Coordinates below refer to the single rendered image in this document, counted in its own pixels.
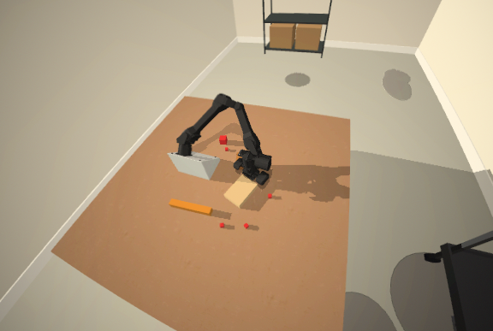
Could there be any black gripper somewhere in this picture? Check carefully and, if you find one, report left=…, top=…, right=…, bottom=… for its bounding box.
left=233, top=157, right=270, bottom=186

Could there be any orange flat bar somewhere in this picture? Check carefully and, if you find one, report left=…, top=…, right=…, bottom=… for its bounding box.
left=169, top=199, right=212, bottom=216

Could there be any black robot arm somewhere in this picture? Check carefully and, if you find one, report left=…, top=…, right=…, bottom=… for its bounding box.
left=176, top=93, right=272, bottom=171

